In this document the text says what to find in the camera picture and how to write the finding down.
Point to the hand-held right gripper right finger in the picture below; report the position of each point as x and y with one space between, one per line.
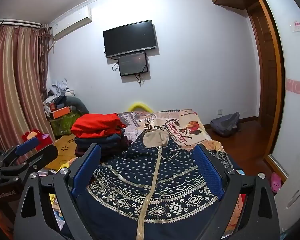
208 172

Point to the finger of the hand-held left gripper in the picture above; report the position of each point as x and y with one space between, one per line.
27 145
43 155

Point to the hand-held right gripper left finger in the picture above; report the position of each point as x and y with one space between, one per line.
86 172

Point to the navy patterned hooded jacket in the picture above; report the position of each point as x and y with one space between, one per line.
140 175

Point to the red plush toy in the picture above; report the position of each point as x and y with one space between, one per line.
33 132

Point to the yellow floral mat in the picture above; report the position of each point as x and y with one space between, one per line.
62 150

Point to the green patterned box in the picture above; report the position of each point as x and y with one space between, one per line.
62 126

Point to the navy folded garment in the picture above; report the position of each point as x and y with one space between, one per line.
100 140

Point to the orange box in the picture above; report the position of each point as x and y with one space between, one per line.
61 112

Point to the printed bed sheet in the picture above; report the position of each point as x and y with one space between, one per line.
190 127

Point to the red folded garment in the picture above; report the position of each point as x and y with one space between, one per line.
97 125

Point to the maroon folded garment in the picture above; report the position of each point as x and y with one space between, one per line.
125 142

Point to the grey backpack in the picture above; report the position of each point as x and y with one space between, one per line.
225 125

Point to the pile of white clutter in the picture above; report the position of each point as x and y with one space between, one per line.
57 87

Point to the striped brown curtain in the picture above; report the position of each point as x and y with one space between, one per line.
15 80

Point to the pink slipper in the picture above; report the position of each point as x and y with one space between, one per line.
275 182

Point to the yellow foam tube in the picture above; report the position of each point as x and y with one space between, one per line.
140 104

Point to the white cabinet door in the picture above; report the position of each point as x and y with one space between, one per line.
297 205

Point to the wooden door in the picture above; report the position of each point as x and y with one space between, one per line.
260 67

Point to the curtain rod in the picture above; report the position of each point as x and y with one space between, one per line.
15 23

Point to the white air conditioner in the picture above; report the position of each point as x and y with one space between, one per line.
72 21

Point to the wall socket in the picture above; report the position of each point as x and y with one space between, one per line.
220 111

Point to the wooden door frame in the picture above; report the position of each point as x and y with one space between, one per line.
277 80

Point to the small black wall monitor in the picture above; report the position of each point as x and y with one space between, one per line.
132 63

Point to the black wall television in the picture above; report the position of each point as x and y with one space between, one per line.
130 38

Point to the wall switch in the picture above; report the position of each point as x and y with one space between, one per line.
297 25

